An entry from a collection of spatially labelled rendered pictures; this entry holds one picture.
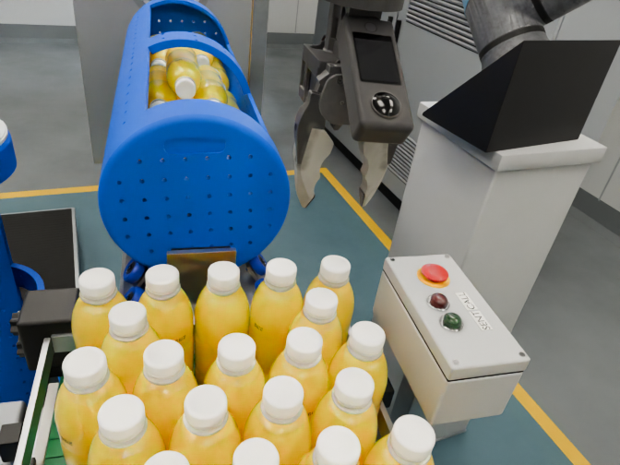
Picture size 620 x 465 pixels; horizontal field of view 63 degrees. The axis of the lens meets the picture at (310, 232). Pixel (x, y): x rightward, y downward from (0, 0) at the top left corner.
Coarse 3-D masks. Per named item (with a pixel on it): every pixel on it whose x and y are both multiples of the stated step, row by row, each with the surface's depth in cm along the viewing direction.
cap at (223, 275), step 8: (216, 264) 63; (224, 264) 63; (232, 264) 63; (208, 272) 61; (216, 272) 61; (224, 272) 62; (232, 272) 62; (216, 280) 60; (224, 280) 60; (232, 280) 61; (216, 288) 61; (224, 288) 61; (232, 288) 62
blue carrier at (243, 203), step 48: (192, 0) 137; (144, 48) 100; (144, 96) 77; (240, 96) 122; (144, 144) 69; (192, 144) 71; (240, 144) 72; (144, 192) 73; (192, 192) 75; (240, 192) 77; (288, 192) 79; (144, 240) 77; (192, 240) 79; (240, 240) 82
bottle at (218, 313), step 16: (208, 288) 62; (240, 288) 64; (208, 304) 62; (224, 304) 62; (240, 304) 63; (208, 320) 62; (224, 320) 62; (240, 320) 63; (208, 336) 64; (224, 336) 63; (208, 352) 65; (208, 368) 67
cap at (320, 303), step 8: (320, 288) 61; (312, 296) 60; (320, 296) 60; (328, 296) 60; (336, 296) 60; (304, 304) 60; (312, 304) 59; (320, 304) 59; (328, 304) 59; (336, 304) 59; (312, 312) 59; (320, 312) 59; (328, 312) 59
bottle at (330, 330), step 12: (300, 312) 62; (336, 312) 61; (300, 324) 61; (312, 324) 60; (324, 324) 60; (336, 324) 61; (324, 336) 60; (336, 336) 61; (324, 348) 60; (336, 348) 61; (324, 360) 61
